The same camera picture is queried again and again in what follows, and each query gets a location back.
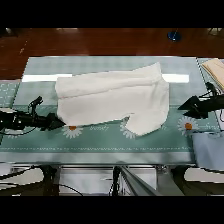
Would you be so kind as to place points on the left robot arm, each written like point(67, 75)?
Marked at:
point(16, 120)

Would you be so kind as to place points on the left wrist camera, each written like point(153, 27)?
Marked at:
point(36, 102)

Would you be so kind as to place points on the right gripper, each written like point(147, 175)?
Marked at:
point(198, 106)

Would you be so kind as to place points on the silver frame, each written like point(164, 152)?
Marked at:
point(140, 185)

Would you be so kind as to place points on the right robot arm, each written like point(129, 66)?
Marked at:
point(216, 102)

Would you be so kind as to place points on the white shirt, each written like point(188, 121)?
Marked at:
point(113, 96)

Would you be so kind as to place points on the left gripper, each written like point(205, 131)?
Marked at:
point(50, 122)

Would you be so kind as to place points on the beige garment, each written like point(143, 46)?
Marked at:
point(216, 71)

